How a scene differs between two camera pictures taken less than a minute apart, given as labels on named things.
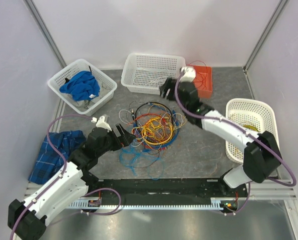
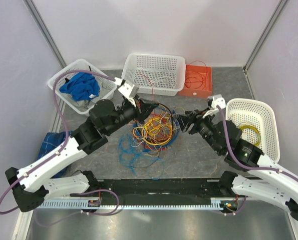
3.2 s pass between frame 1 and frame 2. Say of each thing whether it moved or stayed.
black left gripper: moved
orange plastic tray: stayed
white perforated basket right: stayed
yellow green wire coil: stayed
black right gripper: moved
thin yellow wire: stayed
